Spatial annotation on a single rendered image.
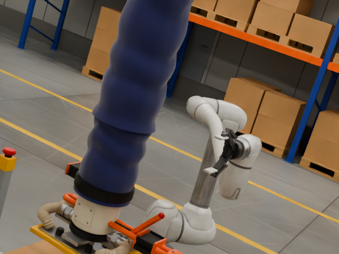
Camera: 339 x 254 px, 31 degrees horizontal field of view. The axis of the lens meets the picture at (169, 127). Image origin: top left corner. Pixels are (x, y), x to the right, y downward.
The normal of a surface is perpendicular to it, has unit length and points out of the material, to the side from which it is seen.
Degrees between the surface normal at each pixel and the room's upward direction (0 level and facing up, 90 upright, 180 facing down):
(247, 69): 90
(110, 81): 76
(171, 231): 87
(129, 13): 82
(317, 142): 90
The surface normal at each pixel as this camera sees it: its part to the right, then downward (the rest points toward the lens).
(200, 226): 0.36, 0.13
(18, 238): 0.29, -0.93
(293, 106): -0.42, 0.10
